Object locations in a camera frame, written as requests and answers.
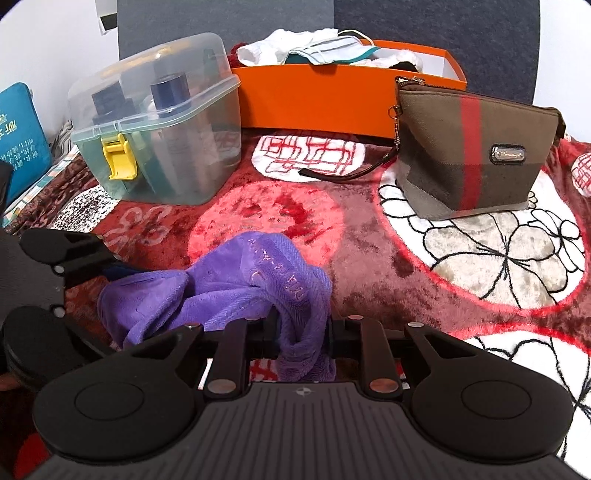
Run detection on plaid teal bed sheet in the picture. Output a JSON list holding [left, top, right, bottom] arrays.
[[4, 138, 82, 219]]

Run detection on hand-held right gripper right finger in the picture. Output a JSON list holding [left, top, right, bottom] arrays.
[[328, 314, 490, 398]]

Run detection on red fuzzy mittens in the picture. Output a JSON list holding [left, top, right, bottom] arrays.
[[228, 41, 253, 68]]

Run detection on brown red-striped pouch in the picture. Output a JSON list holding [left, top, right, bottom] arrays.
[[297, 75, 570, 222]]

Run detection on white fluffy plush toy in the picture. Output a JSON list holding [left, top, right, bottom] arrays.
[[372, 46, 428, 65]]

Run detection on grey striped cloth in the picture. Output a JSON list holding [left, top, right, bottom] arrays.
[[50, 119, 75, 155]]

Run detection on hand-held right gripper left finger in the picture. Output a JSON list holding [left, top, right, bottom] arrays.
[[117, 306, 283, 401]]

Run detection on light blue face mask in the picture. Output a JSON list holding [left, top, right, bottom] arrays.
[[287, 29, 378, 66]]

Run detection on dark grey fabric panel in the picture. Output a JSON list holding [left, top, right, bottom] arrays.
[[117, 0, 542, 105]]

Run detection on clear storage box yellow latch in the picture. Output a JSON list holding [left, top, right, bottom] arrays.
[[66, 31, 244, 207]]

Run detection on dark blue silver bottle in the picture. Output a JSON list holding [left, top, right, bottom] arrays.
[[148, 71, 219, 193]]

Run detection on red printed blanket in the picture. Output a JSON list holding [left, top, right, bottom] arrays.
[[0, 124, 591, 480]]

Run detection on orange cardboard box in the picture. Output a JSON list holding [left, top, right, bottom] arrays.
[[230, 38, 468, 140]]

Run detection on dark blue wide-cap bottle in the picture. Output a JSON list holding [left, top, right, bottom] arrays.
[[90, 81, 136, 128]]

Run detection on teal zip pouch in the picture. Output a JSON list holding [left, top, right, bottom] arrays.
[[0, 81, 53, 209]]

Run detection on white cloth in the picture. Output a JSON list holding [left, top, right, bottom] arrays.
[[239, 28, 339, 66]]

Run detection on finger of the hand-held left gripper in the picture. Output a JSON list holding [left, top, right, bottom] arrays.
[[57, 231, 140, 290], [52, 302, 117, 358]]

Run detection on teal cloth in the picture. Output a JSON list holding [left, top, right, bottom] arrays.
[[290, 45, 378, 66]]

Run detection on purple fleece towel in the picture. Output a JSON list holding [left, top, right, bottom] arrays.
[[97, 232, 339, 385]]

